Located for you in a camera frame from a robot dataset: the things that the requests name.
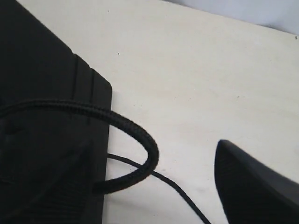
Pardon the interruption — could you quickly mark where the white backdrop curtain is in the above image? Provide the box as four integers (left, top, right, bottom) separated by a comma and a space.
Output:
169, 0, 299, 36

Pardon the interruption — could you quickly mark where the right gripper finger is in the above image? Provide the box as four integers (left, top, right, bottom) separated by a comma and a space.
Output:
214, 140, 299, 224

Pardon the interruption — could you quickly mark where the black braided rope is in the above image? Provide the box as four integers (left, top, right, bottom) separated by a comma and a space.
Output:
0, 99, 208, 224

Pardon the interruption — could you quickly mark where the black plastic carrying case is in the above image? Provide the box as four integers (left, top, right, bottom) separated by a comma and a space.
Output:
0, 0, 112, 224

